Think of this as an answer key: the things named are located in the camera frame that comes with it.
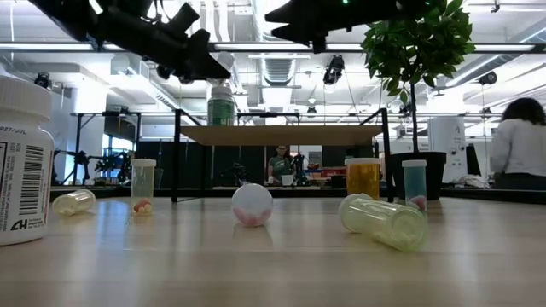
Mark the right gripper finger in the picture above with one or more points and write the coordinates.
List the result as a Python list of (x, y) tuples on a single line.
[(307, 32), (303, 10)]

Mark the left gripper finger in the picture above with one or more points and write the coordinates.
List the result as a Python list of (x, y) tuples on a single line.
[(205, 64)]

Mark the green bottle white cap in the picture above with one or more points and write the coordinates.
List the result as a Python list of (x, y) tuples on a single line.
[(221, 111)]

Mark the clear yellowish vial with pills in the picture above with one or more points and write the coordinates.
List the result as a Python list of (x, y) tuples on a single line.
[(143, 187)]

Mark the clear vial pink pills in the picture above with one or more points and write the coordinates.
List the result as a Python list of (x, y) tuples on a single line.
[(252, 204)]

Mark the amber bottle white cap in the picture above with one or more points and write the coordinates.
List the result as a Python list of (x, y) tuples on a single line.
[(362, 179)]

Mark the yellow vial white cap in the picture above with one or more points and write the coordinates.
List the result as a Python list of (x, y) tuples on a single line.
[(73, 203), (384, 221)]

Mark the teal vial white cap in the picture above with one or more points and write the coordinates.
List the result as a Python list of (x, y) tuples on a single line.
[(414, 183)]

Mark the wooden shelf black metal legs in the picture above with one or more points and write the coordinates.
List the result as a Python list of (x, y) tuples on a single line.
[(277, 135)]

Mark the person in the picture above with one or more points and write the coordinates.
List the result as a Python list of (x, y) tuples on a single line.
[(279, 164), (518, 149)]

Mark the red storage bin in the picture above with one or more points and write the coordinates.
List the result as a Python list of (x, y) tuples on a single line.
[(335, 172)]

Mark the white paper cup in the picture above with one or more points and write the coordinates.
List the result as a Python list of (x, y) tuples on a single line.
[(288, 180)]

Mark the white cylindrical kiosk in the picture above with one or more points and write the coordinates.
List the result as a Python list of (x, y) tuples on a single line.
[(445, 140)]

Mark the green plant in black pot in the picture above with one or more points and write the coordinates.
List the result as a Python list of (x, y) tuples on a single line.
[(420, 175)]

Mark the white cloth heap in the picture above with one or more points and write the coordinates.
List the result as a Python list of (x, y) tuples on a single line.
[(471, 181)]

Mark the black ceiling camera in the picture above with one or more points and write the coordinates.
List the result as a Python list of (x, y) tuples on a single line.
[(334, 70), (186, 80), (42, 81), (488, 78)]

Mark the ribbed ceiling air duct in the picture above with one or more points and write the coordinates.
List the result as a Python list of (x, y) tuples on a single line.
[(277, 70)]

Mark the black metal frame rig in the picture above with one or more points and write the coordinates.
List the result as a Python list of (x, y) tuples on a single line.
[(106, 114)]

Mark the black aluminium table frame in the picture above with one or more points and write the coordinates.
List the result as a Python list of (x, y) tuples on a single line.
[(469, 194)]

